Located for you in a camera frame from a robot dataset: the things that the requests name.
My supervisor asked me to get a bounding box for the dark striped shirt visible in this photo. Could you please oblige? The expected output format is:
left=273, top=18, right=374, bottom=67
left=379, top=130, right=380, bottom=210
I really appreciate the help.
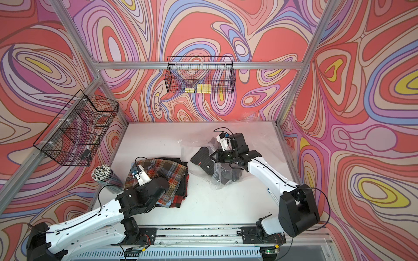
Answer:
left=189, top=138, right=242, bottom=189

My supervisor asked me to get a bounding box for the clear plastic vacuum bag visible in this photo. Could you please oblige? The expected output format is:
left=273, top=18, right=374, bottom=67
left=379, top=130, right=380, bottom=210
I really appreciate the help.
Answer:
left=178, top=125, right=261, bottom=189

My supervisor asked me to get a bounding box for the brown multicolour plaid shirt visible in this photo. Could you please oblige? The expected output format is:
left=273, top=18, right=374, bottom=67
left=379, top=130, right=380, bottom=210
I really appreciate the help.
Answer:
left=123, top=157, right=188, bottom=208

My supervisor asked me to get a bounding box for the red black plaid shirt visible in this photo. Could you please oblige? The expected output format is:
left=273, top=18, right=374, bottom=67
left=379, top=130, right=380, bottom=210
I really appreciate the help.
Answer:
left=169, top=173, right=189, bottom=208

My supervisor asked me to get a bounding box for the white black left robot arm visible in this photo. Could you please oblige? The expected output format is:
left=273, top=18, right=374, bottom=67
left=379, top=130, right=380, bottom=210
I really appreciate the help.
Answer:
left=26, top=177, right=169, bottom=261

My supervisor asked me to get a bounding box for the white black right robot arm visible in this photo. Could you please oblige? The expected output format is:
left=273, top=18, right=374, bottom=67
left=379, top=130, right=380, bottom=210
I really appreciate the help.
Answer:
left=210, top=132, right=320, bottom=238

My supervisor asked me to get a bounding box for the bundle of rods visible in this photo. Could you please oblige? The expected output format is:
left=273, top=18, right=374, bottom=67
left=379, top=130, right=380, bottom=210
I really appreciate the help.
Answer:
left=91, top=164, right=124, bottom=194

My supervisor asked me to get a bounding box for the yellow block in basket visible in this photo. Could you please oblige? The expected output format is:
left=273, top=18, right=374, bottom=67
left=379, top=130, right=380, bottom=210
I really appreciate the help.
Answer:
left=185, top=84, right=212, bottom=94

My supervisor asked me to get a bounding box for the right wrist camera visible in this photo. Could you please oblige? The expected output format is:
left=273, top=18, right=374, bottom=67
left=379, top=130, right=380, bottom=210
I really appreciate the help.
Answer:
left=217, top=132, right=230, bottom=151

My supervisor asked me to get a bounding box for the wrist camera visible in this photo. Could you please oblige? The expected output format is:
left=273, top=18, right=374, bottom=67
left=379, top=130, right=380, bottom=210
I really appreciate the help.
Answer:
left=217, top=132, right=230, bottom=151
left=131, top=165, right=151, bottom=186

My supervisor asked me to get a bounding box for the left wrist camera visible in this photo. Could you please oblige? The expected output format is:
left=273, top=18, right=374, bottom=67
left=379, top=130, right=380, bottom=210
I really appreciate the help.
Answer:
left=131, top=165, right=151, bottom=186

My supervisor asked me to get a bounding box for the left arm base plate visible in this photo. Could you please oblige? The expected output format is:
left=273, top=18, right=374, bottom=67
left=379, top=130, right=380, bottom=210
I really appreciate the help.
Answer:
left=114, top=227, right=157, bottom=246

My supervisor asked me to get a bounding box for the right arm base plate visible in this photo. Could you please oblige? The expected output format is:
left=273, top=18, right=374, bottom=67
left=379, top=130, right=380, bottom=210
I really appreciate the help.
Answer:
left=237, top=226, right=286, bottom=246

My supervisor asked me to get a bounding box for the black wire basket back wall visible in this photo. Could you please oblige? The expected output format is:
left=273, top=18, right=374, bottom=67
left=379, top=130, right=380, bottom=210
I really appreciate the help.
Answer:
left=164, top=55, right=236, bottom=94

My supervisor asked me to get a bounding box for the black wire basket wall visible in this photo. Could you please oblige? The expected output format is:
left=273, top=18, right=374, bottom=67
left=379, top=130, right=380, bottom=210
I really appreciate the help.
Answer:
left=164, top=55, right=236, bottom=94
left=33, top=90, right=119, bottom=166

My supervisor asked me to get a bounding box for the black wire basket left wall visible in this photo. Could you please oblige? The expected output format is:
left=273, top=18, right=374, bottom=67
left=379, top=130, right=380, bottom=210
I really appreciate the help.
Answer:
left=33, top=90, right=119, bottom=166

